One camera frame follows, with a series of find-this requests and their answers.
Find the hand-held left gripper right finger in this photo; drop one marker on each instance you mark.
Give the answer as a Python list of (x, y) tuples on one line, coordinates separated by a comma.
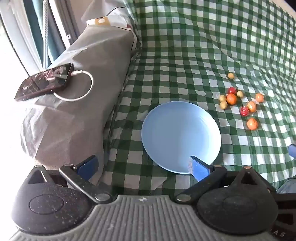
[(198, 168)]

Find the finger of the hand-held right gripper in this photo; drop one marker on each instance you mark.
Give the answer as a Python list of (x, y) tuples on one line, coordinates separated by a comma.
[(293, 150)]

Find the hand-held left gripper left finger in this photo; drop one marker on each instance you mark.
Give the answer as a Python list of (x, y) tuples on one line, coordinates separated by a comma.
[(89, 165)]

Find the light blue plate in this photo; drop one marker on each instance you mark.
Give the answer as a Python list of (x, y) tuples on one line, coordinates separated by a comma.
[(180, 134)]

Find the small orange fruit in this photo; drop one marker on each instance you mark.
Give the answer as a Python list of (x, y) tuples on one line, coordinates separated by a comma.
[(252, 124), (231, 99), (251, 106), (259, 97)]

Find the small red fruit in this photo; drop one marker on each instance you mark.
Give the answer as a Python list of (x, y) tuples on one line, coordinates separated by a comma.
[(232, 90), (244, 111)]

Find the small yellow fruit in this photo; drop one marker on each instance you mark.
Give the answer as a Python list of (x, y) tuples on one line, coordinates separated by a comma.
[(239, 93), (222, 97), (230, 76), (223, 105)]

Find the black smartphone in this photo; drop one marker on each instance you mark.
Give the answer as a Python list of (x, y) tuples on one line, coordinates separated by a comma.
[(44, 81)]

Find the grey covered box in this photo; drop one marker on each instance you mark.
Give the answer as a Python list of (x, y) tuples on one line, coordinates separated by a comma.
[(92, 58)]

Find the green checked blanket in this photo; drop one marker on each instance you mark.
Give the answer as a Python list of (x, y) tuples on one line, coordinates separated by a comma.
[(185, 46)]

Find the teal curtain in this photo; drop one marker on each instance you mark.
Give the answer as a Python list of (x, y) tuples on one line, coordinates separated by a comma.
[(38, 23)]

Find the white window frame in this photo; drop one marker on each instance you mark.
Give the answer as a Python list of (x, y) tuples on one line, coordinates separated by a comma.
[(13, 27)]

